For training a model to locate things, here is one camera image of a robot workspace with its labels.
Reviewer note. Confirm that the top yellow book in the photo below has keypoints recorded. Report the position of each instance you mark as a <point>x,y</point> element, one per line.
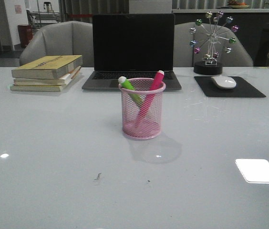
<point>48,67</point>

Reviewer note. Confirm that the grey armchair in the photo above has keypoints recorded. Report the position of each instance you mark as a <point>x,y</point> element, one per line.
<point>65,38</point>
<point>185,57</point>

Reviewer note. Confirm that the grey open laptop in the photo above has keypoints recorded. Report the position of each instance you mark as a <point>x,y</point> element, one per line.
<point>134,46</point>

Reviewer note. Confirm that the ferris wheel desk ornament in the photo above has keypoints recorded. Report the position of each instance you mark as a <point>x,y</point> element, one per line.
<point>209,65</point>

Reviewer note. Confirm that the pink mesh pen holder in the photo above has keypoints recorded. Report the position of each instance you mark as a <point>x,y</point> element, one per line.
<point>133,93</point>

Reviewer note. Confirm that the fruit bowl on counter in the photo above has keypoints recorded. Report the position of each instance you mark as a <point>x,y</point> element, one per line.
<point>234,4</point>

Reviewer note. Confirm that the black mouse pad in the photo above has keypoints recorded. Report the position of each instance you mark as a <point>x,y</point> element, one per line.
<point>243,89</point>

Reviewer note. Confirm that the red bin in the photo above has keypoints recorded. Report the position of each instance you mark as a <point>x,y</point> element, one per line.
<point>25,34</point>

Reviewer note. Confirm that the right grey armchair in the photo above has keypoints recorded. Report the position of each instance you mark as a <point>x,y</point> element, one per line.
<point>185,57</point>

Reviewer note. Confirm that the pink highlighter pen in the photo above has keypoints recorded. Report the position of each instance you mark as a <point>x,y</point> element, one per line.
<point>156,84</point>

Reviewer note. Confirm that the middle white book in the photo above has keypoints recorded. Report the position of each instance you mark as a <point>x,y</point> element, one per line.
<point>64,80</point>

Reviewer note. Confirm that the white computer mouse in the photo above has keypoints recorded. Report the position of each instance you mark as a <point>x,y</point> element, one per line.
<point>223,82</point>

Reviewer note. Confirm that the bottom yellow book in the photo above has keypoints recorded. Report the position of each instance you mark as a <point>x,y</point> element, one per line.
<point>38,88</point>

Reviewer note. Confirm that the left grey armchair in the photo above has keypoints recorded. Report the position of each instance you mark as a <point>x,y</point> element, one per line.
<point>65,38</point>

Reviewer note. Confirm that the yellow book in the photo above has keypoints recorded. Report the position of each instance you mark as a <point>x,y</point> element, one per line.
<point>38,88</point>
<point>48,67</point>

